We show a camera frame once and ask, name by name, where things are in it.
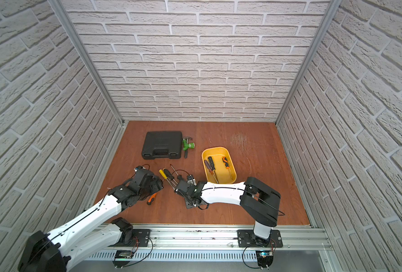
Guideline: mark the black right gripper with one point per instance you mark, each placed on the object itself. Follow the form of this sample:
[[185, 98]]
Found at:
[[188, 204]]

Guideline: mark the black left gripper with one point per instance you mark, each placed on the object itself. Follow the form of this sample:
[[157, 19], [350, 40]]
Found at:
[[152, 182]]

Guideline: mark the dark red handle screwdriver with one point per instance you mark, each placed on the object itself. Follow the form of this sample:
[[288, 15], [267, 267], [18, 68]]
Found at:
[[208, 166]]

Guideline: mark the yellow black phillips screwdriver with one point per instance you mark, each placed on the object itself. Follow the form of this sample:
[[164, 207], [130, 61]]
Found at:
[[212, 167]]

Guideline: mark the orange black stubby screwdriver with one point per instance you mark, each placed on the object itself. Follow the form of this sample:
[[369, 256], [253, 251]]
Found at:
[[227, 166]]

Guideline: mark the green black large screwdriver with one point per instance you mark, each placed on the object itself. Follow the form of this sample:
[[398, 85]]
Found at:
[[179, 177]]

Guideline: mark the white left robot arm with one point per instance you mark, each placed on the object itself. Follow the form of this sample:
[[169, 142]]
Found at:
[[62, 248]]

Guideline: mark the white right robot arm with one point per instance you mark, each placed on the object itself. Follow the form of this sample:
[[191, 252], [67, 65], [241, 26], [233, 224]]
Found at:
[[259, 200]]

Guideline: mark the small orange screwdriver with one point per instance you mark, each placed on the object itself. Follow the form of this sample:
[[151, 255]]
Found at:
[[151, 199]]

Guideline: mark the black yellow-capped screwdriver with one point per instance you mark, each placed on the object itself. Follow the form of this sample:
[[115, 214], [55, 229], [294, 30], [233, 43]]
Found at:
[[170, 178]]

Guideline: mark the yellow plastic storage box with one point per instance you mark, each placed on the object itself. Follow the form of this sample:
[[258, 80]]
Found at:
[[222, 173]]

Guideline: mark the black plastic tool case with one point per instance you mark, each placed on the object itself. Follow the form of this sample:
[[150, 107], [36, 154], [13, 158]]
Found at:
[[162, 144]]

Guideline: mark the left controller board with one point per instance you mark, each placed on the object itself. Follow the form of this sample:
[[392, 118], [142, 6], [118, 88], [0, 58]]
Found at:
[[122, 258]]

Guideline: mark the controller board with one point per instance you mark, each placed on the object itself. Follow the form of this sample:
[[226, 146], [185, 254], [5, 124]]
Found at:
[[122, 258], [264, 258]]

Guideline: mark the right controller board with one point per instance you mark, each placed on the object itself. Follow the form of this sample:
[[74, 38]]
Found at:
[[264, 258]]

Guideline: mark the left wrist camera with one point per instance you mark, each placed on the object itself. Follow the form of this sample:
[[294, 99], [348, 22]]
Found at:
[[140, 167]]

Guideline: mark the yellow transparent handle screwdriver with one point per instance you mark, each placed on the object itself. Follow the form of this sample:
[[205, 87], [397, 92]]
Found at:
[[163, 176]]

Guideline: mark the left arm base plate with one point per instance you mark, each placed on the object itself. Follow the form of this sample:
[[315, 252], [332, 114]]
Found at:
[[136, 238]]

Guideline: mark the aluminium front rail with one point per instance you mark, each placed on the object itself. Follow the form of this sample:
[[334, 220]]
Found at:
[[217, 237]]

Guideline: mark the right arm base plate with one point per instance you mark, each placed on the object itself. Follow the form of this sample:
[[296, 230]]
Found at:
[[247, 238]]

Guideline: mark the aluminium frame post left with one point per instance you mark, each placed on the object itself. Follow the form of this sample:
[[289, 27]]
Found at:
[[71, 32]]

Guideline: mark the aluminium frame post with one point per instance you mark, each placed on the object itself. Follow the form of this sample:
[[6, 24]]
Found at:
[[318, 37], [71, 32]]

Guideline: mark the aluminium frame post right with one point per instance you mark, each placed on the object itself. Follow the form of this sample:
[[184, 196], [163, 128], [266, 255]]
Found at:
[[318, 37]]

